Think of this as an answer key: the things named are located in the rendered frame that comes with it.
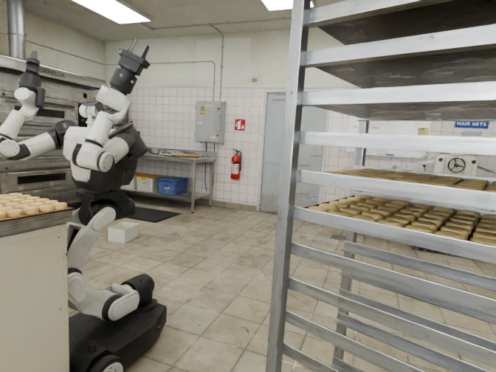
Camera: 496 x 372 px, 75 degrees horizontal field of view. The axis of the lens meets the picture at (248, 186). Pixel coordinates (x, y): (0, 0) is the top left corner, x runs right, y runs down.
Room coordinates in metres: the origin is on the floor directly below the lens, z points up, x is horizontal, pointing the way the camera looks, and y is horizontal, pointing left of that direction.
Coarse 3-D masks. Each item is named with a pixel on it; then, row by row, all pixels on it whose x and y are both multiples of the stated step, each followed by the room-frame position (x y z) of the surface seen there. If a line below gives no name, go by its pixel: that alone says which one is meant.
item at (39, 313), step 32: (64, 224) 1.28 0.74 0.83; (0, 256) 1.06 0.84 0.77; (32, 256) 1.16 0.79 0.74; (64, 256) 1.27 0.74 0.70; (0, 288) 1.06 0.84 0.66; (32, 288) 1.16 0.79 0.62; (64, 288) 1.27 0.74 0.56; (0, 320) 1.05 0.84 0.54; (32, 320) 1.15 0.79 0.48; (64, 320) 1.27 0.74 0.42; (0, 352) 1.05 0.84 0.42; (32, 352) 1.15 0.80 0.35; (64, 352) 1.26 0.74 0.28
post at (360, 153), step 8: (360, 120) 1.11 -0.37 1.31; (368, 120) 1.11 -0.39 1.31; (360, 128) 1.11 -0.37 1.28; (360, 152) 1.10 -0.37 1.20; (360, 160) 1.10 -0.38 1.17; (352, 232) 1.10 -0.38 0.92; (352, 240) 1.10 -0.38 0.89; (344, 256) 1.11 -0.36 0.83; (352, 256) 1.10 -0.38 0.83; (344, 280) 1.11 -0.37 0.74; (344, 288) 1.11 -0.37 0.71; (344, 312) 1.10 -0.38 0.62; (344, 328) 1.10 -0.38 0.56; (336, 352) 1.11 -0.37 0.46
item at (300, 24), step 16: (304, 0) 0.75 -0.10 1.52; (304, 16) 0.75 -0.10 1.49; (304, 32) 0.76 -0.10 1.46; (304, 48) 0.76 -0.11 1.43; (288, 64) 0.77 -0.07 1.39; (304, 64) 0.76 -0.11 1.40; (288, 80) 0.76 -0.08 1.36; (304, 80) 0.77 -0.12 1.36; (288, 96) 0.76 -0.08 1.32; (288, 112) 0.76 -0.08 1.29; (288, 128) 0.76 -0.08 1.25; (288, 144) 0.75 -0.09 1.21; (288, 160) 0.75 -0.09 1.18; (288, 176) 0.75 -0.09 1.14; (288, 192) 0.75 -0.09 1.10; (288, 208) 0.75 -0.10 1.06; (288, 224) 0.75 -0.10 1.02; (288, 240) 0.76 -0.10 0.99; (288, 256) 0.76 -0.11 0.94; (288, 272) 0.77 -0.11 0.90; (272, 288) 0.76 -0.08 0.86; (272, 304) 0.76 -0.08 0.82; (272, 320) 0.76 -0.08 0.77; (272, 336) 0.76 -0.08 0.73; (272, 352) 0.75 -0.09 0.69; (272, 368) 0.75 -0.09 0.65
